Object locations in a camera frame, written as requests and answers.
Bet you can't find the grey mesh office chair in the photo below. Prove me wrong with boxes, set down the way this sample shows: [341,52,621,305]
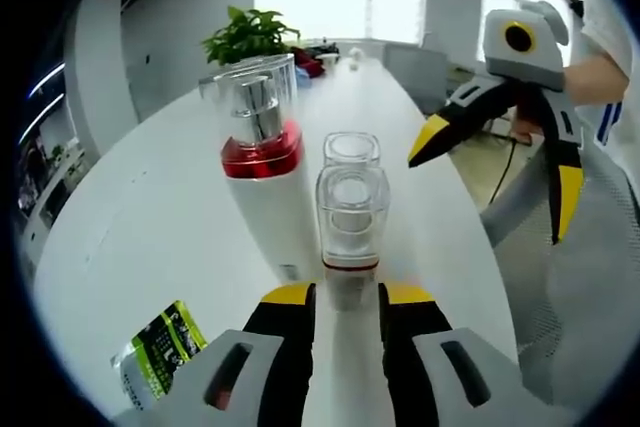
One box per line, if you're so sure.
[478,139,640,401]

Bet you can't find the red-collared white skincare bottle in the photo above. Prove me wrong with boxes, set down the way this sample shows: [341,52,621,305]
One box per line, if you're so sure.
[198,51,307,284]

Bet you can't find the person's right hand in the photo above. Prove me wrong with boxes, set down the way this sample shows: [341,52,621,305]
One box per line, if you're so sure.
[512,89,549,144]

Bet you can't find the potted green plant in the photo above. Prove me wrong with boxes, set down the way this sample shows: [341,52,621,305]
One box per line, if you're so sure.
[200,5,302,68]

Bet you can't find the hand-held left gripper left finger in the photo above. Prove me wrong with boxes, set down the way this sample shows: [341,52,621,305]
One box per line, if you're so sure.
[197,281,318,427]

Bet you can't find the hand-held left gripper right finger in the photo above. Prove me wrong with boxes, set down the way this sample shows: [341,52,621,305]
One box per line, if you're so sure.
[378,281,516,427]

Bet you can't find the small clear-capped skincare bottle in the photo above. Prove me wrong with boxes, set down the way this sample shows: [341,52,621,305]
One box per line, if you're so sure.
[322,130,382,173]
[308,165,392,427]

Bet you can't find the black cable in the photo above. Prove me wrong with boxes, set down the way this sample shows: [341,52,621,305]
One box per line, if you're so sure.
[487,134,522,208]

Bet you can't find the green silver skincare sachet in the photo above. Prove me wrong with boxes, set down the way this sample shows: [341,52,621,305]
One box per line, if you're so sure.
[109,298,210,412]

